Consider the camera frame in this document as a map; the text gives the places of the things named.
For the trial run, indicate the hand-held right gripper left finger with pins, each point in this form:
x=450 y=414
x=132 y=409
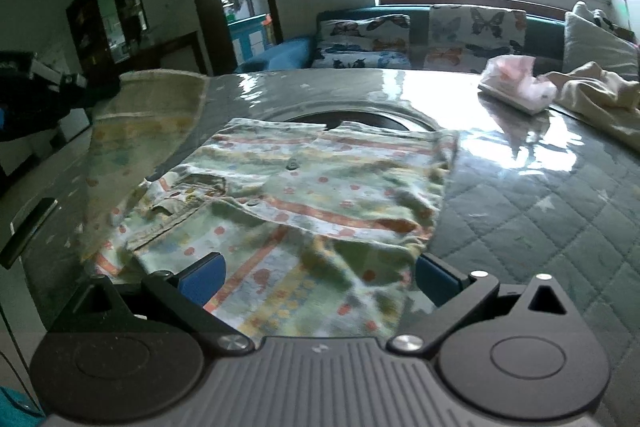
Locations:
x=202 y=281

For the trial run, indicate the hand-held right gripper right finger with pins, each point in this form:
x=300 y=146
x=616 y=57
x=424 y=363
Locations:
x=435 y=282

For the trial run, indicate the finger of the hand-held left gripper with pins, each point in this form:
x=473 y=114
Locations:
x=100 y=94

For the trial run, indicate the patterned green children's shirt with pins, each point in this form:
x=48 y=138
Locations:
x=310 y=187

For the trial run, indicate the dark wooden cabinet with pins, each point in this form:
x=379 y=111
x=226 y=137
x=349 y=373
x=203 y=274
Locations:
x=85 y=32

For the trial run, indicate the blue cabinet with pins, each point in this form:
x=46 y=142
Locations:
x=250 y=39

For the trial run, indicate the round black induction cooktop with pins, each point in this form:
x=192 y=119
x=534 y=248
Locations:
x=350 y=116

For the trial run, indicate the white tissue pack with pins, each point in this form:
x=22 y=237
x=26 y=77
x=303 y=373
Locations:
x=515 y=82

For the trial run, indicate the teal cloth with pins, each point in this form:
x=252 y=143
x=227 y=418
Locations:
x=17 y=402

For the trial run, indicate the butterfly print cushion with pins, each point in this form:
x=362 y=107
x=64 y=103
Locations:
x=365 y=42
x=475 y=37

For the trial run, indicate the cream cloth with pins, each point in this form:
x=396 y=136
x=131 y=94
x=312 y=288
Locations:
x=600 y=92

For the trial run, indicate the teal sofa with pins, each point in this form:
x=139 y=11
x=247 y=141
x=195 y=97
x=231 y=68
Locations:
x=542 y=34

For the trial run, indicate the grey pillow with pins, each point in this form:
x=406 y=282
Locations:
x=595 y=47

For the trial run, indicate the black white plush toy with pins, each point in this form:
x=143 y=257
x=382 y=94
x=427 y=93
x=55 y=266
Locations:
x=610 y=23

